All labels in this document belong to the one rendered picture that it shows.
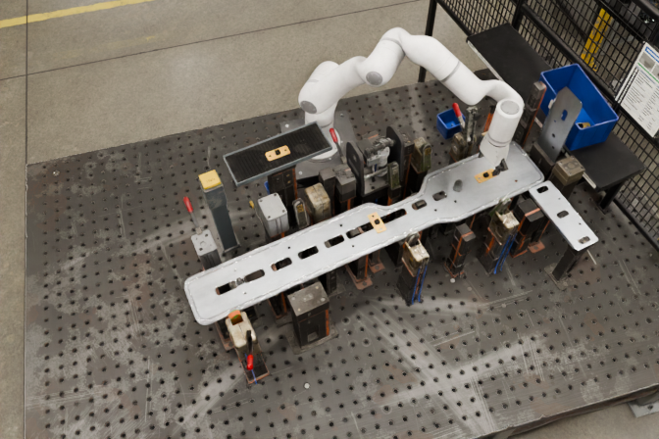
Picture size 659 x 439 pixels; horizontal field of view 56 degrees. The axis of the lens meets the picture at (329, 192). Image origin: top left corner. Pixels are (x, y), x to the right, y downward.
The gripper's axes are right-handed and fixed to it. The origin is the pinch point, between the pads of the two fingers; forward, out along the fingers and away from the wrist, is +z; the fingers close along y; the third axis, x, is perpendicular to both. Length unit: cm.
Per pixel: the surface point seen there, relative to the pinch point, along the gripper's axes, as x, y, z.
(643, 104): 54, 11, -17
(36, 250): -167, -64, 39
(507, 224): -7.5, 23.5, 2.6
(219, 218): -97, -30, 14
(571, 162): 28.4, 12.1, 1.0
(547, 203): 13.4, 20.7, 7.0
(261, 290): -94, 6, 8
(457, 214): -18.6, 10.0, 7.3
